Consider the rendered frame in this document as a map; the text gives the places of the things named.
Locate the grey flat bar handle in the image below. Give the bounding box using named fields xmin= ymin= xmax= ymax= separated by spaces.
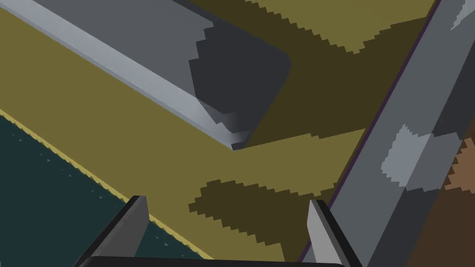
xmin=0 ymin=0 xmax=292 ymax=151

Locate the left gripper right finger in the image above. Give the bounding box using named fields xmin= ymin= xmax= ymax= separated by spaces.
xmin=307 ymin=199 xmax=364 ymax=267

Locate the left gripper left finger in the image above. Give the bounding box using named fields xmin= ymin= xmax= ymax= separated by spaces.
xmin=79 ymin=195 xmax=150 ymax=259

